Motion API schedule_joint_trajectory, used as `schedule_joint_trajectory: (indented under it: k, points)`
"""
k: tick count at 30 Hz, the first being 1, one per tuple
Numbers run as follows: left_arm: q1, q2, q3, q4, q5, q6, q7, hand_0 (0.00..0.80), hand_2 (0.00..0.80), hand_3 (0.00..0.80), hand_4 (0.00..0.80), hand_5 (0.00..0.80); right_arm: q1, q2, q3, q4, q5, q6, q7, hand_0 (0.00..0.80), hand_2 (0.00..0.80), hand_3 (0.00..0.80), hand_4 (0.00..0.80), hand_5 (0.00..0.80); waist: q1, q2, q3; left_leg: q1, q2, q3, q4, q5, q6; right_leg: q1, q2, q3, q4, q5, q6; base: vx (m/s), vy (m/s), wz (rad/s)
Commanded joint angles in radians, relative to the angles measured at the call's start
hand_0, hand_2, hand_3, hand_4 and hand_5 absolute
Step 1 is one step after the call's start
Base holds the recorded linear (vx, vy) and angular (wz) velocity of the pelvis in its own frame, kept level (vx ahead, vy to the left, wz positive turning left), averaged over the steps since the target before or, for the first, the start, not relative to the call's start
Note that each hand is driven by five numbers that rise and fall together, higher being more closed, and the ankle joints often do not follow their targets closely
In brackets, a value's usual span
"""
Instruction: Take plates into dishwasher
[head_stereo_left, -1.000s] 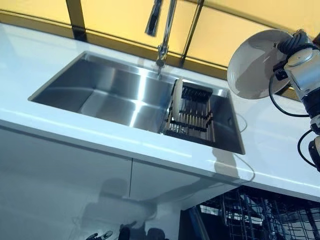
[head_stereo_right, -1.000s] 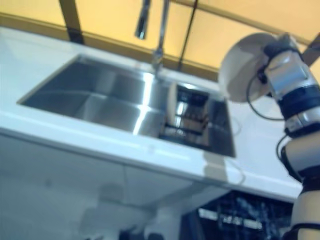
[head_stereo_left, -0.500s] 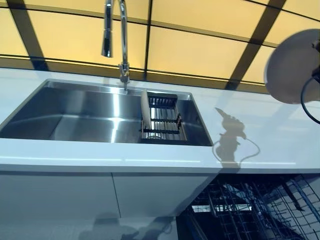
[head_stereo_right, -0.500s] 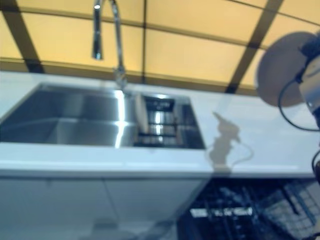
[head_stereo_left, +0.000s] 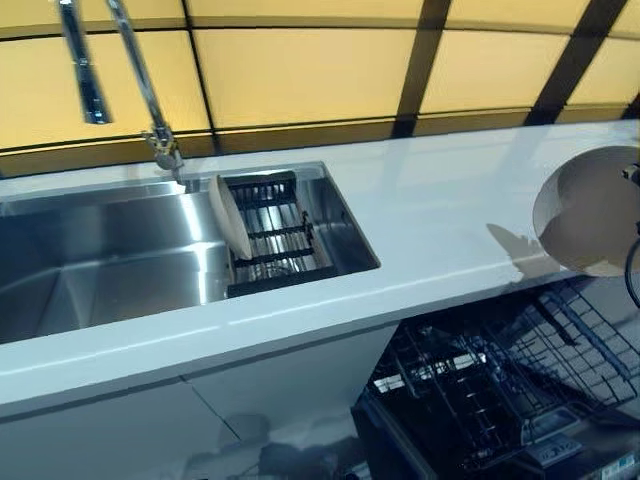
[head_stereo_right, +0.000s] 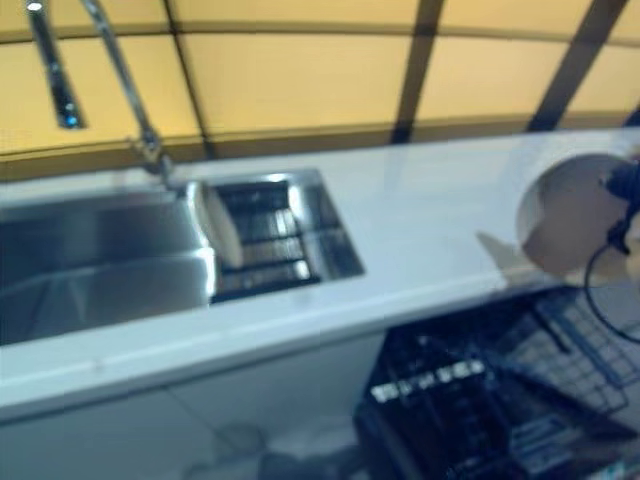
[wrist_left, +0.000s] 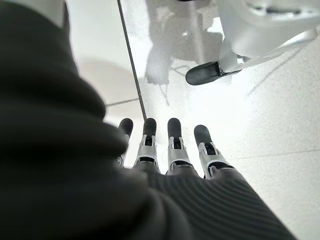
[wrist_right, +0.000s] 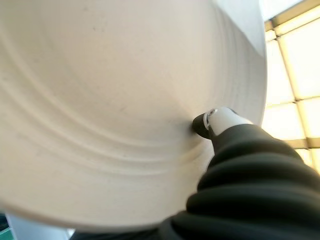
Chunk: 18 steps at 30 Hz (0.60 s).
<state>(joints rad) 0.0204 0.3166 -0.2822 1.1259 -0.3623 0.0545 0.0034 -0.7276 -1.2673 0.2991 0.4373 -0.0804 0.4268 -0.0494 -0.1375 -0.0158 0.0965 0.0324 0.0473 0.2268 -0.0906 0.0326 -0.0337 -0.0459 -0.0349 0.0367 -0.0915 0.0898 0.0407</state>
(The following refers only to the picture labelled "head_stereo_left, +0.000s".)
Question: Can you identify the round beige plate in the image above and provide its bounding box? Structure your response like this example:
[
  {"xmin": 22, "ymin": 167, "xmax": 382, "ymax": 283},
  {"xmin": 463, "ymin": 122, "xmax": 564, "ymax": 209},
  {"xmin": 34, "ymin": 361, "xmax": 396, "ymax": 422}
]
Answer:
[
  {"xmin": 531, "ymin": 144, "xmax": 640, "ymax": 278},
  {"xmin": 207, "ymin": 174, "xmax": 254, "ymax": 261}
]

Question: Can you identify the chrome gooseneck kitchen faucet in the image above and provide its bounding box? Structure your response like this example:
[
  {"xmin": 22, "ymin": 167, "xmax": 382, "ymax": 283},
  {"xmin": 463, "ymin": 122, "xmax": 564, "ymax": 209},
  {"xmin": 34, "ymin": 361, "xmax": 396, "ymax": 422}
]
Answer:
[{"xmin": 57, "ymin": 0, "xmax": 189, "ymax": 194}]

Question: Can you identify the dark wire dishwasher plate rack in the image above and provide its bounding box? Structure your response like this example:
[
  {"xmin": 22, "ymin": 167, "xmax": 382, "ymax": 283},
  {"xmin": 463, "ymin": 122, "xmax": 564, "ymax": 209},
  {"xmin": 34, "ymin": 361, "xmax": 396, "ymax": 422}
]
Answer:
[{"xmin": 367, "ymin": 319, "xmax": 556, "ymax": 474}]

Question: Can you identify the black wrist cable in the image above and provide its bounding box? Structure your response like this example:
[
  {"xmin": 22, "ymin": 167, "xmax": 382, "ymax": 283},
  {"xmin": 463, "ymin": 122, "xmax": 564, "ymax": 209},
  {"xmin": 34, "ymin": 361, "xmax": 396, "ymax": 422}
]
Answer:
[{"xmin": 624, "ymin": 243, "xmax": 640, "ymax": 308}]

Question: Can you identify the black steel sink drying rack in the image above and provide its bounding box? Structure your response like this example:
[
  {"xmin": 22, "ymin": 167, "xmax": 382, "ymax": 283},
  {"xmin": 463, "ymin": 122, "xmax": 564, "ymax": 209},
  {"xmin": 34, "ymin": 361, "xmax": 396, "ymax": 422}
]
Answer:
[{"xmin": 214, "ymin": 169, "xmax": 337, "ymax": 300}]

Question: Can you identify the stainless steel kitchen sink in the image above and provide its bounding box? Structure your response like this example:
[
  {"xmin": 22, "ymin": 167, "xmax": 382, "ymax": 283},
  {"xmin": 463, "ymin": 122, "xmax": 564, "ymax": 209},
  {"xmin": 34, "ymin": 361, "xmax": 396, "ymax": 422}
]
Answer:
[{"xmin": 0, "ymin": 160, "xmax": 382, "ymax": 347}]

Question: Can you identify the white glossy cabinet door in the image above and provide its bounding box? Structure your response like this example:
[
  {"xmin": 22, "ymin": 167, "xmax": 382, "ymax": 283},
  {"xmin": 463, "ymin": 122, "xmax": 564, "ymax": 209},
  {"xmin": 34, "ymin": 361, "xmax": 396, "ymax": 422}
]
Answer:
[
  {"xmin": 181, "ymin": 323, "xmax": 402, "ymax": 480},
  {"xmin": 0, "ymin": 373, "xmax": 242, "ymax": 480}
]

